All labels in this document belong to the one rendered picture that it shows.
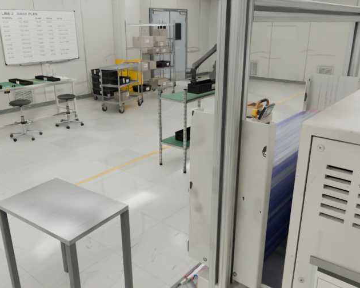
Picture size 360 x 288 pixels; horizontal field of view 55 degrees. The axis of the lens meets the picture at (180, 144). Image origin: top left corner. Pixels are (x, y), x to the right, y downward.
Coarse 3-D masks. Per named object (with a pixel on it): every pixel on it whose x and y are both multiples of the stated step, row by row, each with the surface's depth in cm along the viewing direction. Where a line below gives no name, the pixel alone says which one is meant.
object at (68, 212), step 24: (24, 192) 227; (48, 192) 227; (72, 192) 227; (0, 216) 215; (24, 216) 199; (48, 216) 199; (72, 216) 199; (96, 216) 199; (120, 216) 213; (72, 240) 178; (72, 264) 182
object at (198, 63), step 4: (216, 44) 405; (212, 48) 410; (216, 48) 408; (208, 52) 412; (212, 52) 410; (204, 56) 413; (208, 56) 412; (200, 60) 415; (204, 60) 414; (192, 64) 417; (196, 64) 415; (200, 64) 416; (196, 68) 419
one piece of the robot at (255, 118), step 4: (260, 100) 397; (264, 100) 402; (268, 100) 411; (256, 104) 393; (268, 104) 414; (256, 108) 392; (252, 112) 391; (256, 112) 390; (248, 116) 405; (252, 116) 404; (256, 116) 395; (268, 116) 417; (272, 116) 427; (248, 120) 391; (252, 120) 389; (256, 120) 394; (260, 120) 402; (264, 120) 410; (268, 120) 420; (268, 124) 422
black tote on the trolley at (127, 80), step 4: (120, 76) 775; (124, 76) 771; (112, 80) 742; (116, 80) 738; (120, 80) 732; (128, 80) 757; (112, 84) 747; (116, 84) 742; (120, 84) 737; (124, 84) 750
